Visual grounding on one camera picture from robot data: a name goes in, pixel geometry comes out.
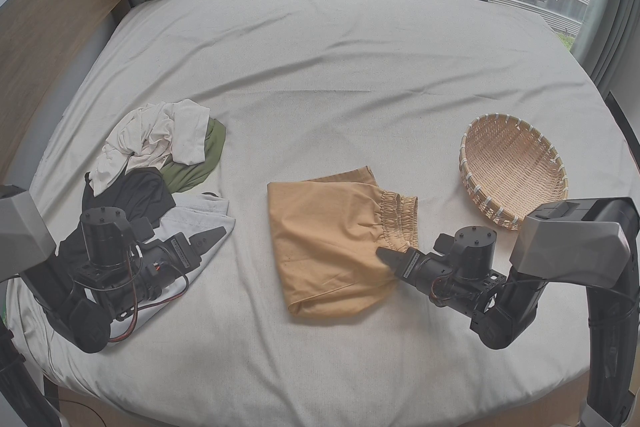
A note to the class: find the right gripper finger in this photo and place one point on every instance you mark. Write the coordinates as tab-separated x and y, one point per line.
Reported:
392	261

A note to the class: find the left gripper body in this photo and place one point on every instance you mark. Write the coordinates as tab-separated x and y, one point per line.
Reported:
167	265

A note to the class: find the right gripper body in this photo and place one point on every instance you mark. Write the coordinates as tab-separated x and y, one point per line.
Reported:
427	275

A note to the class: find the tan shorts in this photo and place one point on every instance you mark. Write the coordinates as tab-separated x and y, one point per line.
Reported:
325	235

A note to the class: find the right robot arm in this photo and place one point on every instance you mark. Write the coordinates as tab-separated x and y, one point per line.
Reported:
570	240

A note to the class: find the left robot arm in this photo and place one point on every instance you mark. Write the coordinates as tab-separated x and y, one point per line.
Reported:
80	315

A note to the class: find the pale grey garment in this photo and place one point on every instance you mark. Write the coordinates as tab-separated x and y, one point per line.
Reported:
200	215

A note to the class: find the black garment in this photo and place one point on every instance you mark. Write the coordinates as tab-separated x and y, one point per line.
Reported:
135	195

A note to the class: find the green garment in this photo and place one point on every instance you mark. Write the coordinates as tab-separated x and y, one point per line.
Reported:
200	170

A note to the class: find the white garment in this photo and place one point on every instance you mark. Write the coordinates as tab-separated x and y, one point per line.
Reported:
150	135

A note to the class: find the round woven basket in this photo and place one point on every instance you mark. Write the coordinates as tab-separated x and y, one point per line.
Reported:
510	165

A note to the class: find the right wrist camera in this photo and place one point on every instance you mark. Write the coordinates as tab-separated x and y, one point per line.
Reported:
443	244

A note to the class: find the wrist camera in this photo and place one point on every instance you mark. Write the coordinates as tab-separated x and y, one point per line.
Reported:
443	244
142	230

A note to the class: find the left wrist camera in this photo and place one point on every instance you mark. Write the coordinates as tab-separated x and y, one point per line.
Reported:
142	230

